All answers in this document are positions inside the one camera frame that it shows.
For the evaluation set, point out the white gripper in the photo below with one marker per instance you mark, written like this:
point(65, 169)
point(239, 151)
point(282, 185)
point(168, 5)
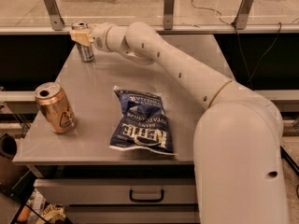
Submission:
point(99, 37)

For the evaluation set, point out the silver blue redbull can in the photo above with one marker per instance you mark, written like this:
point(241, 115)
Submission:
point(86, 53)

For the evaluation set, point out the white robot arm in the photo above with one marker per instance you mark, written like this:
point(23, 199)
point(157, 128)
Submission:
point(236, 144)

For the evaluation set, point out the gold soda can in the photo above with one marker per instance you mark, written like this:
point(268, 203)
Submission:
point(53, 103)

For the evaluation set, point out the blue Kettle chips bag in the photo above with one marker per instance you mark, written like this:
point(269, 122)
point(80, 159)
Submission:
point(143, 124)

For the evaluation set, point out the black bin at left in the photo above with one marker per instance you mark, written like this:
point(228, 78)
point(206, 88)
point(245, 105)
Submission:
point(8, 146)

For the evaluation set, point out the grey upper drawer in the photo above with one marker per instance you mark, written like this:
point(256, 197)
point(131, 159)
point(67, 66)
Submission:
point(115, 191)

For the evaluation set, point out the grey drawer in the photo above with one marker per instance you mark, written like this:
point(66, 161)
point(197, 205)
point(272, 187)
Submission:
point(134, 214)
point(115, 191)

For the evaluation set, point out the grey lower drawer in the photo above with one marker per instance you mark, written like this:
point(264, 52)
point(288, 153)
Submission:
point(134, 214)

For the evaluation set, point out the snack bag on floor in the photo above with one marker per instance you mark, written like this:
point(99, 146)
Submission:
point(52, 214)

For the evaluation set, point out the black stand leg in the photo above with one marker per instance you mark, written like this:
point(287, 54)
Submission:
point(289, 160)

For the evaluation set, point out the left metal railing bracket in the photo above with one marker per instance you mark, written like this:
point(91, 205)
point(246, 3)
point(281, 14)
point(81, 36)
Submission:
point(56, 20)

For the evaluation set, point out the metal railing bracket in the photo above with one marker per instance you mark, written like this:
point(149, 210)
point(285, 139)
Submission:
point(242, 15)
point(168, 14)
point(56, 20)

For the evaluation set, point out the middle metal railing bracket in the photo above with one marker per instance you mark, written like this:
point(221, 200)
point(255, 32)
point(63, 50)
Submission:
point(168, 14)

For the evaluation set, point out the right metal railing bracket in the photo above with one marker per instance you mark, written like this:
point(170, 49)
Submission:
point(242, 15)

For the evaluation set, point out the black drawer handle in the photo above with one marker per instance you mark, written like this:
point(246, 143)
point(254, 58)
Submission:
point(144, 197)

